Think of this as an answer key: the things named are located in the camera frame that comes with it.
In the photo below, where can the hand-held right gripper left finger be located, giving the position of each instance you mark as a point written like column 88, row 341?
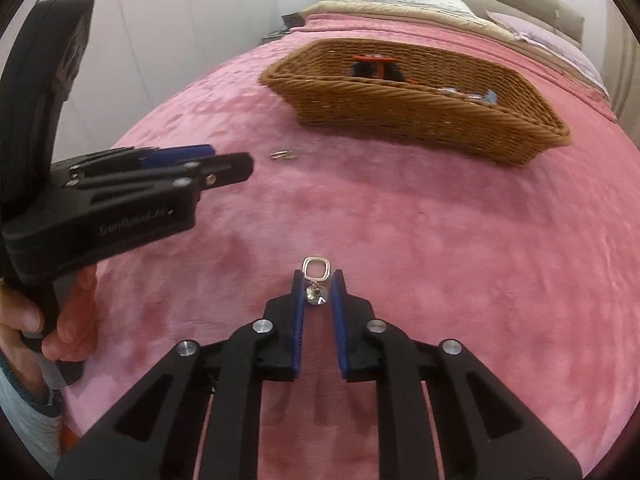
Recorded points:
column 299, row 330

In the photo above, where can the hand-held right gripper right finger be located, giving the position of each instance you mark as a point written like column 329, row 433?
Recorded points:
column 337, row 330

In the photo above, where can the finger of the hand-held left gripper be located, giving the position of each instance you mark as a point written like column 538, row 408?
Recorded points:
column 230, row 170
column 180, row 154

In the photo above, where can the silver square pendant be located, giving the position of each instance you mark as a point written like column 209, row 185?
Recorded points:
column 316, row 297

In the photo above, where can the silver star hair clips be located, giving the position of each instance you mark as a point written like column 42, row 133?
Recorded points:
column 283, row 155

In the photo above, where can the brown woven basket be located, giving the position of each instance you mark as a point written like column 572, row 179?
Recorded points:
column 400, row 115

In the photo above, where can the light blue hair clip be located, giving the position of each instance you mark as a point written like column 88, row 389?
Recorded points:
column 490, row 97

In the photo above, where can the person's left hand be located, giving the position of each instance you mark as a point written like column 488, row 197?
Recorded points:
column 75, row 320

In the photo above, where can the white wardrobe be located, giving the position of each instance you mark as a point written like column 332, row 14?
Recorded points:
column 165, row 35

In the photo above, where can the grey nightstand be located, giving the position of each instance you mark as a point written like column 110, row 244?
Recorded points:
column 272, row 37

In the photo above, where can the black device on nightstand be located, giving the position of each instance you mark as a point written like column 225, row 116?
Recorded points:
column 292, row 20

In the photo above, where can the beige quilt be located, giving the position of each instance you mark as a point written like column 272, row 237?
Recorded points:
column 400, row 20

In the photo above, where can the white floral pillow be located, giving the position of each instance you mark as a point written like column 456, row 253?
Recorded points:
column 405, row 2

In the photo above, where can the lilac pillow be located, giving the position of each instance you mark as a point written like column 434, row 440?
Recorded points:
column 550, row 42

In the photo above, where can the beige curtain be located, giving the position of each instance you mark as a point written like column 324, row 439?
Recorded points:
column 622, row 60

